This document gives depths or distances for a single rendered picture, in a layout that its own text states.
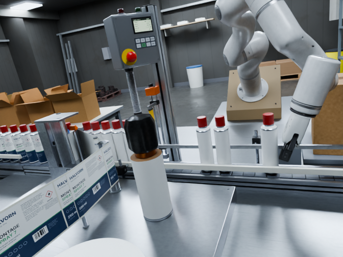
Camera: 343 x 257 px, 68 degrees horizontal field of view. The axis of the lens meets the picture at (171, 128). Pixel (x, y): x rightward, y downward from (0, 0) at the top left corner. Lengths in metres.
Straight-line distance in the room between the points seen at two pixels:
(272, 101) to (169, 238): 1.17
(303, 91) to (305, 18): 8.00
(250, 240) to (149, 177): 0.31
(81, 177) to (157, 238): 0.28
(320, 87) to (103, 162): 0.68
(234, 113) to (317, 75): 0.93
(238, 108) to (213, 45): 7.22
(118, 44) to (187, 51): 8.05
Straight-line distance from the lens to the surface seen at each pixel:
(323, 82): 0.82
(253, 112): 1.65
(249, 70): 1.50
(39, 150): 1.44
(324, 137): 1.12
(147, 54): 1.03
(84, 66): 10.87
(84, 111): 2.62
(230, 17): 1.07
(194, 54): 8.96
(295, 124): 0.83
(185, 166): 0.96
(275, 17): 0.86
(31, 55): 10.31
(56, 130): 1.12
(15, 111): 3.20
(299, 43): 0.87
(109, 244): 0.51
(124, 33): 1.00
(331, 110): 1.09
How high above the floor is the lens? 1.33
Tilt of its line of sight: 17 degrees down
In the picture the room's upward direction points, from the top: 10 degrees counter-clockwise
